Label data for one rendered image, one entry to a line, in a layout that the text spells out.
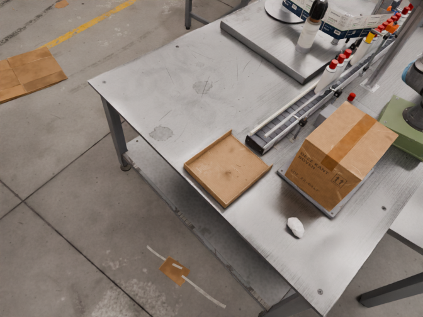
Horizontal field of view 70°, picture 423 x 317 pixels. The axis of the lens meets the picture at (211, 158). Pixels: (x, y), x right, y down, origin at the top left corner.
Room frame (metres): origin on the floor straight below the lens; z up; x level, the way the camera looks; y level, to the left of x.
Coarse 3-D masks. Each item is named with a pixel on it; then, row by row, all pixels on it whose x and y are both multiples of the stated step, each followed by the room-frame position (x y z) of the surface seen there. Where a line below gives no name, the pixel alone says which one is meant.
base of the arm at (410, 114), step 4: (416, 104) 1.22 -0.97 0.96; (420, 104) 1.18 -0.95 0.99; (412, 108) 1.20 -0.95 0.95; (416, 108) 1.18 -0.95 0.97; (420, 108) 1.17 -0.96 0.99; (408, 112) 1.20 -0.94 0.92; (412, 112) 1.18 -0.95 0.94; (416, 112) 1.17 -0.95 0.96; (420, 112) 1.15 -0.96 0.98; (408, 116) 1.17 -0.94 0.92; (412, 116) 1.16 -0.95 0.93; (416, 116) 1.14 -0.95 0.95; (420, 116) 1.13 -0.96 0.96; (412, 120) 1.14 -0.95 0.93; (416, 120) 1.13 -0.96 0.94; (420, 120) 1.12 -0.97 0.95; (416, 124) 1.12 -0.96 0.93; (420, 124) 1.11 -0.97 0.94; (420, 128) 1.10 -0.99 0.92
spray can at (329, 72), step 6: (336, 60) 1.28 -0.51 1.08; (330, 66) 1.26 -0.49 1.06; (336, 66) 1.26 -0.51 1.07; (324, 72) 1.27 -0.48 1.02; (330, 72) 1.25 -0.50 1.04; (324, 78) 1.26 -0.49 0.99; (330, 78) 1.25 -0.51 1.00; (318, 84) 1.27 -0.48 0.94; (324, 84) 1.25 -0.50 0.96; (318, 90) 1.26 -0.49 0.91
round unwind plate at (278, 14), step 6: (270, 0) 2.10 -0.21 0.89; (276, 0) 2.11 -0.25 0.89; (282, 0) 2.12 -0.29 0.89; (264, 6) 2.01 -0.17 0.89; (270, 6) 2.02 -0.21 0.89; (276, 6) 2.03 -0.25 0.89; (270, 12) 1.95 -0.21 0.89; (276, 12) 1.96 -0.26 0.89; (282, 12) 1.97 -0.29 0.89; (276, 18) 1.89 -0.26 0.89; (282, 18) 1.90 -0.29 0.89; (288, 18) 1.91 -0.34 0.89; (294, 18) 1.93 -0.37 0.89; (300, 18) 1.94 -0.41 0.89
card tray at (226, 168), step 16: (224, 144) 0.86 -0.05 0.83; (240, 144) 0.88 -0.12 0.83; (192, 160) 0.73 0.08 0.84; (208, 160) 0.76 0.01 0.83; (224, 160) 0.77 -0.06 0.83; (240, 160) 0.79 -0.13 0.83; (256, 160) 0.80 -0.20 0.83; (192, 176) 0.66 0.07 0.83; (208, 176) 0.67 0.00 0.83; (224, 176) 0.69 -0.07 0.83; (240, 176) 0.70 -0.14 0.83; (256, 176) 0.72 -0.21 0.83; (224, 192) 0.61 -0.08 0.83; (240, 192) 0.61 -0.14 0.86
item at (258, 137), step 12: (384, 48) 1.79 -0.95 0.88; (348, 72) 1.49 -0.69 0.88; (336, 84) 1.37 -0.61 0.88; (312, 96) 1.24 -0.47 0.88; (324, 96) 1.25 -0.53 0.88; (288, 108) 1.12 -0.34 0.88; (276, 120) 1.03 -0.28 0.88; (288, 120) 1.04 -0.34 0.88; (264, 132) 0.94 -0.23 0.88; (276, 132) 0.95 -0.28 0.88; (264, 144) 0.87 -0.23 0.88
